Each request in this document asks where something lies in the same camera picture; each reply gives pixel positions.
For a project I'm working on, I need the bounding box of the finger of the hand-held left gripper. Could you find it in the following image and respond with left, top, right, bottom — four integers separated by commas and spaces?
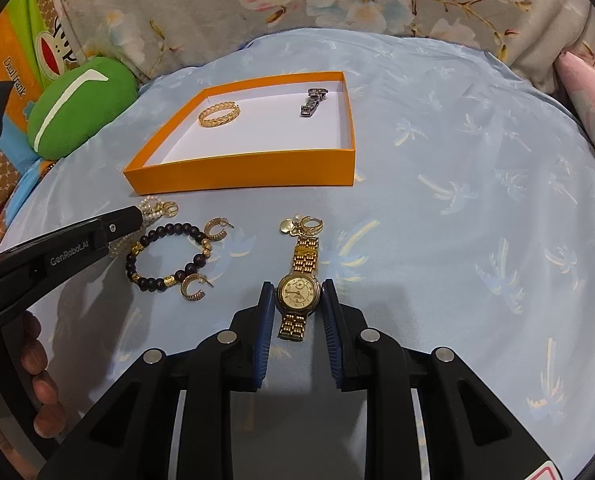
0, 204, 145, 331

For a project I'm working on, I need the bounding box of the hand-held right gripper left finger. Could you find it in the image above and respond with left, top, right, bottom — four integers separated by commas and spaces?
38, 280, 278, 480

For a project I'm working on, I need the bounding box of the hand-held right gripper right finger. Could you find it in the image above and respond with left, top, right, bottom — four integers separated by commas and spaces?
320, 278, 561, 480

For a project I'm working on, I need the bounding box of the gold wristwatch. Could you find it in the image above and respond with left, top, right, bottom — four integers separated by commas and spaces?
276, 236, 323, 343

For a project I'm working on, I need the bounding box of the black bead bracelet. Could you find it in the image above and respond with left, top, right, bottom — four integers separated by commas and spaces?
126, 221, 213, 292

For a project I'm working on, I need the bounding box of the gold hoop earring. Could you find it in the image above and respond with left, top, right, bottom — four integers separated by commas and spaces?
204, 217, 235, 242
180, 274, 214, 302

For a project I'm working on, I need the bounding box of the pearl bracelet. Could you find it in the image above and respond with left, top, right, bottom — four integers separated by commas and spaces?
108, 199, 179, 258

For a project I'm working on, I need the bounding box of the gold charm pendant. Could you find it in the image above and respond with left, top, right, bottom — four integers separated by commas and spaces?
278, 216, 305, 238

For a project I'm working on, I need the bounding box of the orange cardboard box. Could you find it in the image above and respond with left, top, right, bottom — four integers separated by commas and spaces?
122, 70, 357, 196

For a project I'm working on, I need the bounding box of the person's left hand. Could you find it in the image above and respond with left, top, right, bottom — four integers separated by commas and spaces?
19, 309, 68, 441

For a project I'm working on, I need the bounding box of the cartoon printed blanket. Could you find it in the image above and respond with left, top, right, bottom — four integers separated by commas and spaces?
0, 0, 96, 256

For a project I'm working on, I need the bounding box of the green pillow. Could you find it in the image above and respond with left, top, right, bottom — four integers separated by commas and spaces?
28, 56, 139, 161

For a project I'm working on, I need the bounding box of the light blue palm-print sheet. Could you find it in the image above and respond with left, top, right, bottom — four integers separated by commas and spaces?
0, 27, 595, 480

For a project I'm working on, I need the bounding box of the silver gold watch band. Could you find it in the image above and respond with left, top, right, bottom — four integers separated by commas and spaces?
299, 87, 331, 118

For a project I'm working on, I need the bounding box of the grey floral blanket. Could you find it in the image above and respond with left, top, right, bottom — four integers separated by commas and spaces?
52, 0, 595, 101

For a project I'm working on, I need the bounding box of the pink pillow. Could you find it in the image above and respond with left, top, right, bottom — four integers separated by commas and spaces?
555, 51, 595, 181

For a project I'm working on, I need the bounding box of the gold chain bangle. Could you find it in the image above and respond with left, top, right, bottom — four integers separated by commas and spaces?
198, 101, 241, 129

